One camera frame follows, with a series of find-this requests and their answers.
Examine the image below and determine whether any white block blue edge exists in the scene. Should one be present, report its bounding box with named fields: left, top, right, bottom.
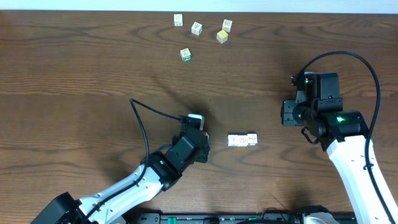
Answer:
left=228, top=134, right=239, bottom=146

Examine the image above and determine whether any white block red bug drawing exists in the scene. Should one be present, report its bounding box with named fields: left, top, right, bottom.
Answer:
left=237, top=135, right=249, bottom=147

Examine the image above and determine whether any acorn picture wooden block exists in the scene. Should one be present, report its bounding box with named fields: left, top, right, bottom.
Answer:
left=247, top=134, right=258, bottom=146

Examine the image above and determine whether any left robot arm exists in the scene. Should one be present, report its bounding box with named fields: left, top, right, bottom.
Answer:
left=32, top=128, right=210, bottom=224

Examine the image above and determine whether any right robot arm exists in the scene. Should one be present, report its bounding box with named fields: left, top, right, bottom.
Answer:
left=280, top=99, right=397, bottom=223

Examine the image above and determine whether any green letter wooden block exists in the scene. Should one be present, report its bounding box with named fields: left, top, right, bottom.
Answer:
left=180, top=48, right=192, bottom=62

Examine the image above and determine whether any yellow top wooden block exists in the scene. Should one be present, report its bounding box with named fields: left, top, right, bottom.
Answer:
left=216, top=30, right=229, bottom=44

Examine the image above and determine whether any white block black drawing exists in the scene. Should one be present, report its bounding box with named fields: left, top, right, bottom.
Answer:
left=191, top=22, right=203, bottom=35

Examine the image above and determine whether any white block top right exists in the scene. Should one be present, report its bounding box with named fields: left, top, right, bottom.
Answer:
left=222, top=19, right=233, bottom=32

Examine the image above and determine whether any white block top left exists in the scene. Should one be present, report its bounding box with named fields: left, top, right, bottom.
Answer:
left=174, top=14, right=183, bottom=27

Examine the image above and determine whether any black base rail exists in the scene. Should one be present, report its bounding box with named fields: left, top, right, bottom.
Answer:
left=125, top=211, right=303, bottom=224

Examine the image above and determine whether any left black cable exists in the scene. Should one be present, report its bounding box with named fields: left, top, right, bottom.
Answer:
left=80, top=98, right=182, bottom=224

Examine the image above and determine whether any black cable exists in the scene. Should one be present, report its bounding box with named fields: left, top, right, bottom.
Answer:
left=80, top=98, right=182, bottom=224
left=294, top=50, right=396, bottom=224

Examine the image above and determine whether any right black cable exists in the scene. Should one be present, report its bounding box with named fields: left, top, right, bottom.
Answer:
left=294, top=50, right=396, bottom=224

